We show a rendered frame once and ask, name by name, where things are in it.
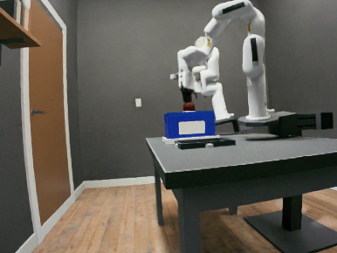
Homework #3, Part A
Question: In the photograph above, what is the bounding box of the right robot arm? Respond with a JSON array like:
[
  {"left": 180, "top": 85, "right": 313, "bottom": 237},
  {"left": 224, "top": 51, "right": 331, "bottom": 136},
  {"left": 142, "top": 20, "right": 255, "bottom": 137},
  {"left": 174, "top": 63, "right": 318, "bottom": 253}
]
[{"left": 192, "top": 48, "right": 233, "bottom": 120}]

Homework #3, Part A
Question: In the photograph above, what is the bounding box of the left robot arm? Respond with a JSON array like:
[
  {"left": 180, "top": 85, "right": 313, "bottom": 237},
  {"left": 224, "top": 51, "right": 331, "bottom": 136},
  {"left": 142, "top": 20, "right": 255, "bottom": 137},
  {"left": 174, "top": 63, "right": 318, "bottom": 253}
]
[{"left": 170, "top": 0, "right": 275, "bottom": 120}]

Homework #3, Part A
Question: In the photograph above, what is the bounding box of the blue box with white label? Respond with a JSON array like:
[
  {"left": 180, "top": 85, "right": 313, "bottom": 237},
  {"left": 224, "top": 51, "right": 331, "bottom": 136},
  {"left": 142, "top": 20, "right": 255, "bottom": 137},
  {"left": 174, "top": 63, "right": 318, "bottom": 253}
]
[{"left": 164, "top": 111, "right": 216, "bottom": 139}]

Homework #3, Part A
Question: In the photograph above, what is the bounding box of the dark brown bottle with white label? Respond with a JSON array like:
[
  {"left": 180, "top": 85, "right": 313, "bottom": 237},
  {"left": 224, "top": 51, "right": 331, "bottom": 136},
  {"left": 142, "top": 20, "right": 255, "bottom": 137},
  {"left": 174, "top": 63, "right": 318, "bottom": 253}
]
[{"left": 182, "top": 96, "right": 196, "bottom": 112}]

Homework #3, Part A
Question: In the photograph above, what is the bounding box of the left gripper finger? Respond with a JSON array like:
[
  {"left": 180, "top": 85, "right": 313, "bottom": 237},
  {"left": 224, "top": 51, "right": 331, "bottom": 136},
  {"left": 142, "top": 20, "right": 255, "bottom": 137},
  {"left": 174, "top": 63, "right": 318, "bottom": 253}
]
[
  {"left": 187, "top": 89, "right": 193, "bottom": 97},
  {"left": 180, "top": 82, "right": 188, "bottom": 102}
]

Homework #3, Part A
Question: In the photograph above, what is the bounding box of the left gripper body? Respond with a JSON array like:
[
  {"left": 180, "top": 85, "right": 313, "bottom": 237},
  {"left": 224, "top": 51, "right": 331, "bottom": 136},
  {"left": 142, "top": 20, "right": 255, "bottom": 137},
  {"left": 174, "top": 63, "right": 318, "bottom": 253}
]
[{"left": 179, "top": 72, "right": 195, "bottom": 90}]

